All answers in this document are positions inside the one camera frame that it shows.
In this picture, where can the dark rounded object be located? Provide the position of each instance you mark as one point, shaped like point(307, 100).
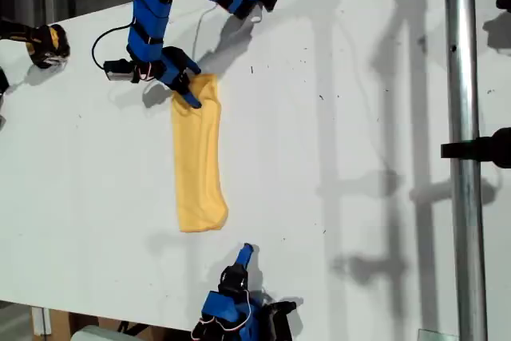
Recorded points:
point(505, 1)

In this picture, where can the yellow towel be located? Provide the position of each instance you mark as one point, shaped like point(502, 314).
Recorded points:
point(197, 165)

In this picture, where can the white table leg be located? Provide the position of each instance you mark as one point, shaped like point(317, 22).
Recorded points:
point(42, 321)

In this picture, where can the black camera stalk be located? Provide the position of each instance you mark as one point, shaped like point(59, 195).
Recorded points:
point(136, 73)

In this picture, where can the steel post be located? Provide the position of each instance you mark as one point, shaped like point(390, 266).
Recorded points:
point(463, 77)

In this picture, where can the pale plastic container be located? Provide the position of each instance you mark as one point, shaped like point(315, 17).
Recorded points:
point(96, 334)

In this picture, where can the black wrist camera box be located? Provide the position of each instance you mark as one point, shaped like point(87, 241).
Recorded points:
point(117, 71)
point(281, 317)

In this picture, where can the black clamp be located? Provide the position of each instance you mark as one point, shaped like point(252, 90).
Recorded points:
point(479, 149)

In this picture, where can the brown cardboard box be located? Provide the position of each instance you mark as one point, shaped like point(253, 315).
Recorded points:
point(60, 323)

